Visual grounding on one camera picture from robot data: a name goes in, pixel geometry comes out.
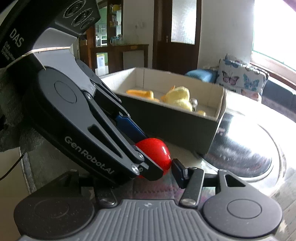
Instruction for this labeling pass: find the red plastic ball toy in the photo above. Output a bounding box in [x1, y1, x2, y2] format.
[135, 138, 171, 176]

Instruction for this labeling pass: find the orange-yellow rubber seal toy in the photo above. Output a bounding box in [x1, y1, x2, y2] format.
[126, 89, 159, 102]

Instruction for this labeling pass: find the yellow plush chick toy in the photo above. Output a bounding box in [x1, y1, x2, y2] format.
[161, 86, 193, 111]

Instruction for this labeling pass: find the orange rubber duck toy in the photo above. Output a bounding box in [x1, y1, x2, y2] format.
[197, 110, 206, 116]

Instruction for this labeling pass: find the grey knitted gloved hand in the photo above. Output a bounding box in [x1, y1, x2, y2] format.
[1, 68, 45, 153]

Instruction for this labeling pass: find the white cardboard box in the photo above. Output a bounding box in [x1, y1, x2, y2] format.
[101, 68, 226, 155]

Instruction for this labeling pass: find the round glass table insert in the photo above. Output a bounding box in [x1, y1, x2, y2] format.
[202, 111, 287, 196]

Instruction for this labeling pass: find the small white figurine toy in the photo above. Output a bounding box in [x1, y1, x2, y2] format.
[189, 98, 198, 112]

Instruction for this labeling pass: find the dark wooden cabinet shelf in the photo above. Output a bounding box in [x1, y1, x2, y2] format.
[78, 1, 123, 76]

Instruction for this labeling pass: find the dark wooden side table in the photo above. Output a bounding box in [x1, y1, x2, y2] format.
[88, 44, 149, 73]

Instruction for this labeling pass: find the dark wooden door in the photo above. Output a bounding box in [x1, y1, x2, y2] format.
[152, 0, 202, 74]

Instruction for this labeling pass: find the butterfly pattern cushion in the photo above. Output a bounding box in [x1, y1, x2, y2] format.
[216, 54, 269, 102]

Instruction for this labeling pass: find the blue sofa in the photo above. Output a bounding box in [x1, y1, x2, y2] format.
[185, 69, 295, 121]

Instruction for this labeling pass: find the black DAS camera box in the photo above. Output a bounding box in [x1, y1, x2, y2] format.
[1, 1, 101, 68]

